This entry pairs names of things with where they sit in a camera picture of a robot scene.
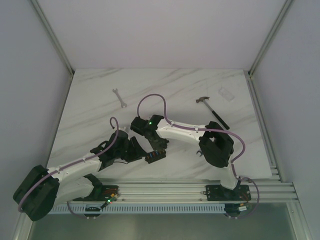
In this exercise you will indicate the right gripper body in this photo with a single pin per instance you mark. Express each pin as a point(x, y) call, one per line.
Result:
point(157, 144)

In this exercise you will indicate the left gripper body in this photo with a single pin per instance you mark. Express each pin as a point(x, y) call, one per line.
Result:
point(135, 149)

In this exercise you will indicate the black fuse box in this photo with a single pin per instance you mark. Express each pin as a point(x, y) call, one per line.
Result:
point(155, 156)

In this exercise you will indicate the clear plastic fuse box cover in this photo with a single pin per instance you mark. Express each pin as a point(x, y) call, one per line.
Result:
point(227, 95)

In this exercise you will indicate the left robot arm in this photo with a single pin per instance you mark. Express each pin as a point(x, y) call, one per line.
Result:
point(44, 188)

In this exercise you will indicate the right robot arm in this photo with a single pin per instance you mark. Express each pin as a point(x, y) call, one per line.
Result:
point(216, 146)

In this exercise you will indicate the small silver wrench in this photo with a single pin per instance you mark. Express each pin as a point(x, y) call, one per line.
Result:
point(122, 103)

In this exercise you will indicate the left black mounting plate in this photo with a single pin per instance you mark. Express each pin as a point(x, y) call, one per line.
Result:
point(99, 194)

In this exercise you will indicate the black mounting plate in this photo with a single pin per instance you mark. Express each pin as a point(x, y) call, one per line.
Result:
point(218, 193)
point(99, 194)

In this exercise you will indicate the silver combination wrench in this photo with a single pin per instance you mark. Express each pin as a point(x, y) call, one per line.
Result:
point(199, 153)

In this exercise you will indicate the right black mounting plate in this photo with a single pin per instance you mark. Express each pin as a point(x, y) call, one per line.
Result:
point(218, 193)

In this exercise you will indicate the black handled claw hammer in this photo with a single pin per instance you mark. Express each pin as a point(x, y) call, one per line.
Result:
point(203, 100)

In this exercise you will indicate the slotted cable duct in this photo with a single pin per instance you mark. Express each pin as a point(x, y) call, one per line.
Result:
point(140, 208)

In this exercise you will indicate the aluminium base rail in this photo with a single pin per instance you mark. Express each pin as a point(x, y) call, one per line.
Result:
point(173, 191)

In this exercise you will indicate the left aluminium frame post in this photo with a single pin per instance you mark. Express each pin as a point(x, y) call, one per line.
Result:
point(51, 35)

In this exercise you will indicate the aluminium frame post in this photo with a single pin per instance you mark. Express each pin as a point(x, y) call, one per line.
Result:
point(51, 35)
point(271, 35)

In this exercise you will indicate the right aluminium frame post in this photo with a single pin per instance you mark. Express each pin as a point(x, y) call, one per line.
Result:
point(271, 35)

